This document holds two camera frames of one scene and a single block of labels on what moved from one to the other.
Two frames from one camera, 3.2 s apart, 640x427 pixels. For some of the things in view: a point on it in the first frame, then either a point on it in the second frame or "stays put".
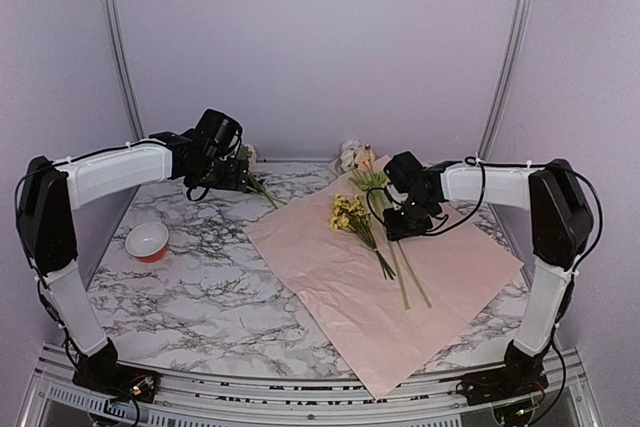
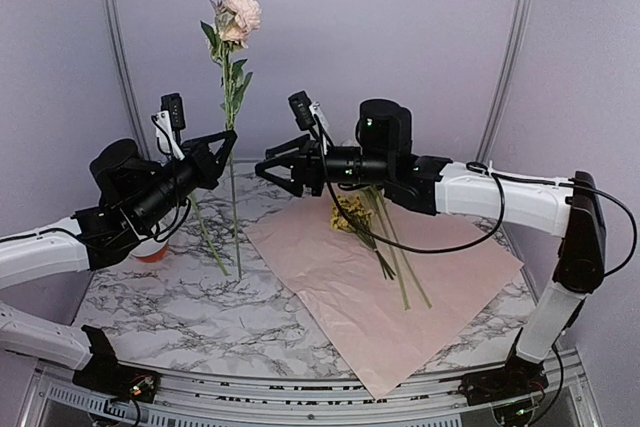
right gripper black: [399, 232] → [305, 166]
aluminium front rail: [54, 398] stays put
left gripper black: [234, 179] → [208, 168]
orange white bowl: [147, 241] stays put
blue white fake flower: [372, 178] stays put
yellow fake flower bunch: [349, 213] stays put
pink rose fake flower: [254, 185] → [235, 17]
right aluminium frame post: [514, 51] stays put
